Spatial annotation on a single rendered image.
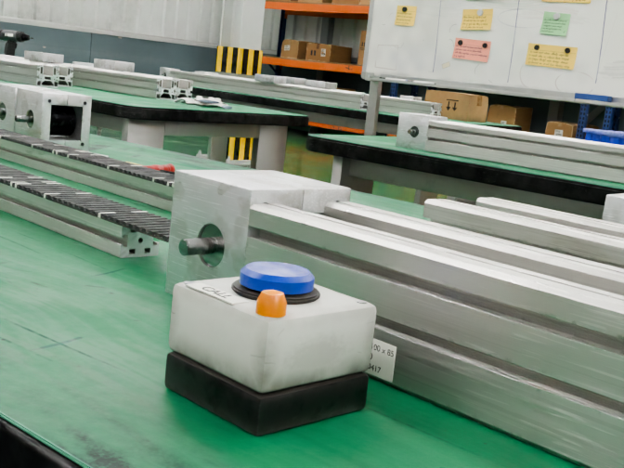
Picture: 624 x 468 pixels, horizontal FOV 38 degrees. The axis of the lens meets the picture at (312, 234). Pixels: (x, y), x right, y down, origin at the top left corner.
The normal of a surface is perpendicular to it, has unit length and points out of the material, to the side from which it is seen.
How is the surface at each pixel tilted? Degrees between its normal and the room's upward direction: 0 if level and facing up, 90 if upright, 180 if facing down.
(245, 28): 90
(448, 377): 90
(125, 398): 0
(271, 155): 90
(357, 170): 90
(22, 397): 0
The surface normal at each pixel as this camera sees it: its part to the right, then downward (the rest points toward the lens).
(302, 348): 0.69, 0.20
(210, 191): -0.72, 0.04
